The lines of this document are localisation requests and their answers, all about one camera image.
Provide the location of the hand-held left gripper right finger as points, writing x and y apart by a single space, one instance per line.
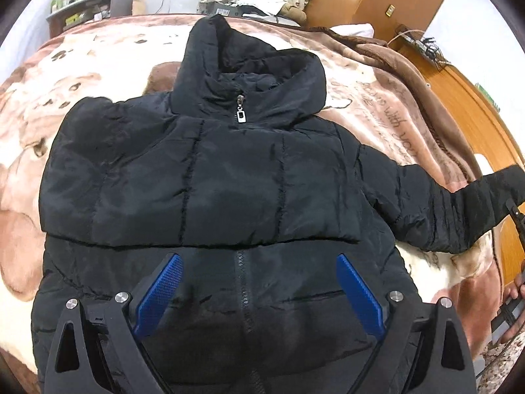
357 291

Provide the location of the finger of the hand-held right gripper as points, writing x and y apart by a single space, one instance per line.
517 219

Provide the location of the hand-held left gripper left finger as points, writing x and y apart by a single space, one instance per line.
162 291

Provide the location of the black hooded puffer jacket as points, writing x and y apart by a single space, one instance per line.
229 180

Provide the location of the person's right hand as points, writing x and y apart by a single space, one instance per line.
516 292

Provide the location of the white cloth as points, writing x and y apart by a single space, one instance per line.
484 163

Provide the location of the wooden headboard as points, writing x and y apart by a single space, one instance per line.
475 123

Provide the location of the small green item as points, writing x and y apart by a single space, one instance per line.
489 96

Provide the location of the power strip with plugs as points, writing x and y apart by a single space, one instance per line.
422 47

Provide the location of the brown printed plush blanket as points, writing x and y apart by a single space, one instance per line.
82 74

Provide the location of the white pillow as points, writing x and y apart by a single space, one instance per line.
354 29

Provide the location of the brown stuffed toy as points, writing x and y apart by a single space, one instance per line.
295 13

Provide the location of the dark flat box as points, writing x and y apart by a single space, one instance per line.
229 8

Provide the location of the small wall switch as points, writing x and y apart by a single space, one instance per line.
391 10

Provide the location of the cluttered wall shelf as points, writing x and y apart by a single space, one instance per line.
92 2

